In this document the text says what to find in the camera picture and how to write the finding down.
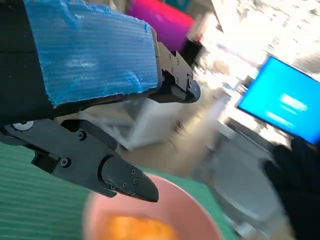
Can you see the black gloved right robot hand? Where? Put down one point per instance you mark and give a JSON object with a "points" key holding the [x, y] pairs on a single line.
{"points": [[302, 187]]}

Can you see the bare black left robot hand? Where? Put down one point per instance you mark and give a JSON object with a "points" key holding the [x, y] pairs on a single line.
{"points": [[92, 57]]}

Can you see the pink bowl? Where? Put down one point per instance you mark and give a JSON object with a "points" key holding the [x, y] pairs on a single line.
{"points": [[185, 215]]}

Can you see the braided golden bread loaf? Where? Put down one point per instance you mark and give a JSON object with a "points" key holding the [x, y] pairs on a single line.
{"points": [[140, 228]]}

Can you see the grey-blue mesh chair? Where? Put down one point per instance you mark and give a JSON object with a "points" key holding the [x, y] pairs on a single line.
{"points": [[237, 180]]}

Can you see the magenta box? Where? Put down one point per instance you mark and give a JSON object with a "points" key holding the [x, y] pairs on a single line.
{"points": [[165, 25]]}

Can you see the blue monitor screen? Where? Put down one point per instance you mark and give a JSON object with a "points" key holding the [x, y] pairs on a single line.
{"points": [[282, 100]]}

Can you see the green cutting mat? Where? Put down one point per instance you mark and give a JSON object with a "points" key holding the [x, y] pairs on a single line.
{"points": [[32, 200]]}

